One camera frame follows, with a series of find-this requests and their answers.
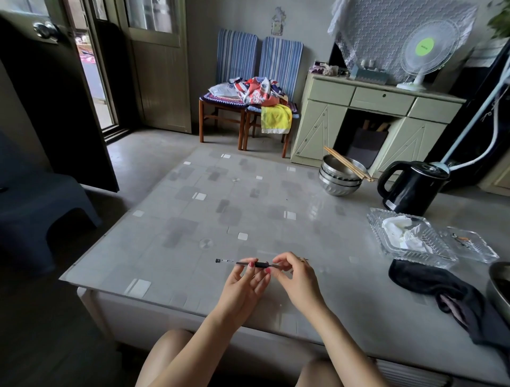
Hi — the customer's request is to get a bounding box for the person's left hand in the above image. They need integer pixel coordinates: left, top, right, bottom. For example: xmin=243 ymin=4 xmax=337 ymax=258
xmin=213 ymin=257 xmax=273 ymax=326

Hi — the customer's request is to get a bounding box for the person's right hand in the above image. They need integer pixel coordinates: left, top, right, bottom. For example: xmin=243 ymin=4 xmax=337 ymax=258
xmin=270 ymin=251 xmax=329 ymax=316

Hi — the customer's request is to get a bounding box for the clear pen with black grip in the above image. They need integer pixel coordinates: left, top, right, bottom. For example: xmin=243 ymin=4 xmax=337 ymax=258
xmin=215 ymin=258 xmax=282 ymax=269

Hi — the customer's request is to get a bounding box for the person's left forearm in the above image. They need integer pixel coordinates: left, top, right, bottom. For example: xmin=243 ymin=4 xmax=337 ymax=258
xmin=149 ymin=313 xmax=243 ymax=387

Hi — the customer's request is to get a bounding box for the person's right forearm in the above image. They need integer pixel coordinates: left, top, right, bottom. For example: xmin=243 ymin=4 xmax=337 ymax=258
xmin=302 ymin=302 xmax=389 ymax=387

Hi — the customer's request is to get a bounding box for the person's right leg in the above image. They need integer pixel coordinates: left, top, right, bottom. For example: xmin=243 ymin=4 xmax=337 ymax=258
xmin=296 ymin=358 xmax=335 ymax=387

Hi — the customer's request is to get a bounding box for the person's leg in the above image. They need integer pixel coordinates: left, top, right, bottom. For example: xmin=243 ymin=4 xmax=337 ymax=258
xmin=135 ymin=329 xmax=196 ymax=387
xmin=296 ymin=358 xmax=335 ymax=387

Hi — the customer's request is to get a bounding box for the person's left leg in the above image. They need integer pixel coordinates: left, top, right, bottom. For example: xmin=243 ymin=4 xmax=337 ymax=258
xmin=135 ymin=329 xmax=196 ymax=387

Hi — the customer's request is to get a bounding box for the stainless steel bowl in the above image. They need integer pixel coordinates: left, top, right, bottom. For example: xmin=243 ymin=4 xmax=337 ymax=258
xmin=318 ymin=174 xmax=361 ymax=197
xmin=319 ymin=167 xmax=364 ymax=187
xmin=321 ymin=154 xmax=369 ymax=181

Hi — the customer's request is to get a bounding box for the crumpled white tissue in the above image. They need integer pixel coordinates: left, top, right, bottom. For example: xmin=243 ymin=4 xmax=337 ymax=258
xmin=381 ymin=215 xmax=433 ymax=254

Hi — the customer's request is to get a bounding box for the black cloth garment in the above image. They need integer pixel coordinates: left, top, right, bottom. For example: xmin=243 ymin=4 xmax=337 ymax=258
xmin=388 ymin=259 xmax=510 ymax=377

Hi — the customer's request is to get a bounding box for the bundle of wooden chopsticks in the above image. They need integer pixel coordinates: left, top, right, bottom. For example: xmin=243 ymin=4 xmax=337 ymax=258
xmin=323 ymin=146 xmax=375 ymax=183

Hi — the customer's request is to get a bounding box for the white ribbed heater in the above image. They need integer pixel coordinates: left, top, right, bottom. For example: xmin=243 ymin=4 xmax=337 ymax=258
xmin=374 ymin=358 xmax=453 ymax=387

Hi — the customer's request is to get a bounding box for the large clear glass dish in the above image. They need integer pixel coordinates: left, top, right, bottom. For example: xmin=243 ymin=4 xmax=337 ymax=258
xmin=366 ymin=207 xmax=459 ymax=268

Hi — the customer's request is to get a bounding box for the black electric kettle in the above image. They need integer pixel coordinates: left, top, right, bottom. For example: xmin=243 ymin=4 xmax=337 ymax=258
xmin=377 ymin=161 xmax=451 ymax=217

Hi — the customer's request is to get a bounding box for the wooden chair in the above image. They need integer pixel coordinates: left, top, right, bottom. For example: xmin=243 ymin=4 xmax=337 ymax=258
xmin=242 ymin=36 xmax=304 ymax=159
xmin=198 ymin=28 xmax=259 ymax=152

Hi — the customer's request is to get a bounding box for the pale green wooden cabinet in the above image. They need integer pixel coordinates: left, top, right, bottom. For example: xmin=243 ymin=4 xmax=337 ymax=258
xmin=290 ymin=73 xmax=467 ymax=178

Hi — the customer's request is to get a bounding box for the yellow towel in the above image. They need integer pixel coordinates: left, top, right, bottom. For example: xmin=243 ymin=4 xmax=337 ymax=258
xmin=260 ymin=103 xmax=294 ymax=135

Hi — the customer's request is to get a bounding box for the small clear glass dish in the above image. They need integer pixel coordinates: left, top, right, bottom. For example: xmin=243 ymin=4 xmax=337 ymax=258
xmin=438 ymin=226 xmax=500 ymax=264

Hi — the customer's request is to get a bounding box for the light blue garment steamer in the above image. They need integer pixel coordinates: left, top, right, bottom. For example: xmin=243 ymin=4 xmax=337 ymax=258
xmin=430 ymin=54 xmax=510 ymax=175

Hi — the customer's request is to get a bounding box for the large metal basin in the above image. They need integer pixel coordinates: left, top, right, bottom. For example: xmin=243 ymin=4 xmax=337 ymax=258
xmin=486 ymin=261 xmax=510 ymax=326

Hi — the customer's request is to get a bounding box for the colourful clothes pile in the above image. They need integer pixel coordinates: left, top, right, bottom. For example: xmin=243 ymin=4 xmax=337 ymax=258
xmin=229 ymin=76 xmax=288 ymax=107

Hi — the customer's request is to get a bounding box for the white plastic bag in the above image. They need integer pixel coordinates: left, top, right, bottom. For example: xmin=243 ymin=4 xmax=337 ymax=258
xmin=208 ymin=82 xmax=240 ymax=98

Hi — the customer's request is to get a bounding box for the tall black cabinet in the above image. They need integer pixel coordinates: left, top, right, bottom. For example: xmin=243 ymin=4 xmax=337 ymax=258
xmin=424 ymin=39 xmax=510 ymax=188

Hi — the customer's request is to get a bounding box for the pale blue box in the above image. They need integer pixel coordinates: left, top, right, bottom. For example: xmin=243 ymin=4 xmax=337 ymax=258
xmin=348 ymin=63 xmax=389 ymax=85

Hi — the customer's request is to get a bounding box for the beige low cabinet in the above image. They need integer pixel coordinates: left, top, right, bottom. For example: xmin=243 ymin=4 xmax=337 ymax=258
xmin=477 ymin=159 xmax=510 ymax=198

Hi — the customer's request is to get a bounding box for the green panel door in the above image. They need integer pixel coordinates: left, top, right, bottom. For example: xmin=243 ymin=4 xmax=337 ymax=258
xmin=115 ymin=0 xmax=193 ymax=134

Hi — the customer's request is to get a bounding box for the dark blue plastic stool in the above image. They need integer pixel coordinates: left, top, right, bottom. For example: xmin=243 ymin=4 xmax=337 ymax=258
xmin=0 ymin=131 xmax=103 ymax=276

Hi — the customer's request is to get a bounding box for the black television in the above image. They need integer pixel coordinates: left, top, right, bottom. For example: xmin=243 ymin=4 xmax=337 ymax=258
xmin=327 ymin=41 xmax=358 ymax=77

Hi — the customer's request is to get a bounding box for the dark open door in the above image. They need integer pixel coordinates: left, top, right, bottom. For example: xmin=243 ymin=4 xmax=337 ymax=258
xmin=0 ymin=0 xmax=120 ymax=194

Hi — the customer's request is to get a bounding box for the white lace cloth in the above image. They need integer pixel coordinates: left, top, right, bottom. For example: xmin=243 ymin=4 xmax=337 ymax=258
xmin=327 ymin=0 xmax=478 ymax=82

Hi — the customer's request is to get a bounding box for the white fan green centre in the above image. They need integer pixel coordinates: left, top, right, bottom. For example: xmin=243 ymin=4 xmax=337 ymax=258
xmin=396 ymin=18 xmax=463 ymax=91

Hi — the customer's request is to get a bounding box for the white plant pot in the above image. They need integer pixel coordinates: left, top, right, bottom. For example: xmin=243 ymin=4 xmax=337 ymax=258
xmin=464 ymin=38 xmax=510 ymax=69

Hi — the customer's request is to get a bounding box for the round metal door knob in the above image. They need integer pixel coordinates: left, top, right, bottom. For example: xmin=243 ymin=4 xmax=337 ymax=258
xmin=32 ymin=20 xmax=61 ymax=43

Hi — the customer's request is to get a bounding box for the green potted plant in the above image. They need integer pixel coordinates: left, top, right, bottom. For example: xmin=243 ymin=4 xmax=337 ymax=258
xmin=487 ymin=0 xmax=510 ymax=40

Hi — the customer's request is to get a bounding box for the white steamer hose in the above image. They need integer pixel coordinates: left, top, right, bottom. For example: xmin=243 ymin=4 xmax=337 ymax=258
xmin=448 ymin=75 xmax=510 ymax=172

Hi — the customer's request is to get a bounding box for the small wall decoration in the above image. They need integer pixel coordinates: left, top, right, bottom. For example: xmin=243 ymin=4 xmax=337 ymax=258
xmin=270 ymin=6 xmax=287 ymax=37

